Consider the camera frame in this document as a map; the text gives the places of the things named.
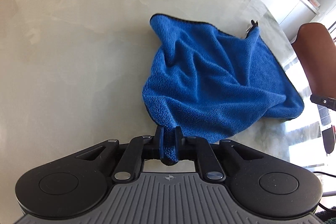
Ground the brown leather chair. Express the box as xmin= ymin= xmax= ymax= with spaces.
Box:
xmin=291 ymin=22 xmax=335 ymax=98

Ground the blue grey microfibre towel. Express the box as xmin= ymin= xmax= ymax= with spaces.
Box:
xmin=142 ymin=14 xmax=304 ymax=164

